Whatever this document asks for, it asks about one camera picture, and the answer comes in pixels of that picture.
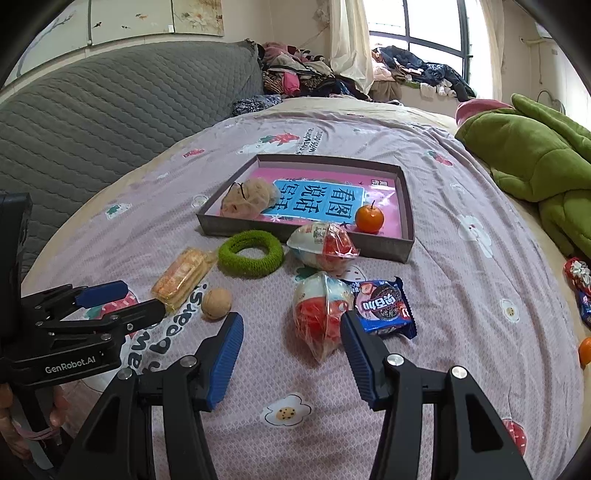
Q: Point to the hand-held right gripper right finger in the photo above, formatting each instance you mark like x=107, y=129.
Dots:
x=360, y=364

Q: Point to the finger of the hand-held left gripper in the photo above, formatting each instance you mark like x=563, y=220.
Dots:
x=138, y=314
x=104, y=293

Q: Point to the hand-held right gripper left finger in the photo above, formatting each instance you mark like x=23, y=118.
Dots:
x=226, y=357

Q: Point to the walnut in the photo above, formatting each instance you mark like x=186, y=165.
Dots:
x=216, y=304

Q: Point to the yellow cake packet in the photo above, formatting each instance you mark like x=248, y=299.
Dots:
x=180, y=277

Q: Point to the blue cookie packet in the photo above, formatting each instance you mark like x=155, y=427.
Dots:
x=383, y=307

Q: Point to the red snack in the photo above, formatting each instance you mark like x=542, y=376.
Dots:
x=318, y=309

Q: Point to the grey shallow cardboard box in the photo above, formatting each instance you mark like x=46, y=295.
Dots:
x=392, y=251

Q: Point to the person's left hand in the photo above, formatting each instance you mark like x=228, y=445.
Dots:
x=58, y=410

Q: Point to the green fuzzy scrunchie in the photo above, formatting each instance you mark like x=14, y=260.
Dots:
x=228, y=258

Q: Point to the pink strawberry printed bedsheet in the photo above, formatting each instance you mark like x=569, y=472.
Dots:
x=461, y=300

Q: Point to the wrapped egg toy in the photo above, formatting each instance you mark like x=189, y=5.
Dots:
x=318, y=244

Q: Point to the small tangerine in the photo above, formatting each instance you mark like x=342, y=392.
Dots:
x=369, y=219

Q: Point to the grey quilted headboard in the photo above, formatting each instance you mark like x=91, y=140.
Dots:
x=92, y=129

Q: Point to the pink book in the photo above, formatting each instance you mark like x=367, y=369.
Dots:
x=332, y=177

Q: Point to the small orange fruit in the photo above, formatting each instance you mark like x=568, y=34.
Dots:
x=585, y=353

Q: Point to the blue snack packet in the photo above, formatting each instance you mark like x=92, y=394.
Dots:
x=585, y=309

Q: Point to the red snack packet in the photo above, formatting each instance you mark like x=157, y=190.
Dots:
x=579, y=274

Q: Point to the dark patterned cloth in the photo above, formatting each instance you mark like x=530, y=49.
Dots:
x=256, y=105

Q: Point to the beige bed sheet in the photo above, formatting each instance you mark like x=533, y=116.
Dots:
x=369, y=110

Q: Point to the green fleece blanket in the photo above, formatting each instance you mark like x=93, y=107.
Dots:
x=531, y=152

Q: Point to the pink pillow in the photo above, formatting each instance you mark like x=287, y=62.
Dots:
x=475, y=108

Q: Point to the pile of clothes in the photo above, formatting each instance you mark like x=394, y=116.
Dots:
x=300, y=74

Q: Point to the clothes on windowsill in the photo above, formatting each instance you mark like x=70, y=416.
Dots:
x=415, y=64

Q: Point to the white curtain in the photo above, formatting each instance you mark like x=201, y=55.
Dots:
x=348, y=37
x=489, y=46

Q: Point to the window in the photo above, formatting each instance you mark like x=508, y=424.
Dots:
x=429, y=23

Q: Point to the floral wall panel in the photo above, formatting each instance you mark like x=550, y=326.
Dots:
x=115, y=18

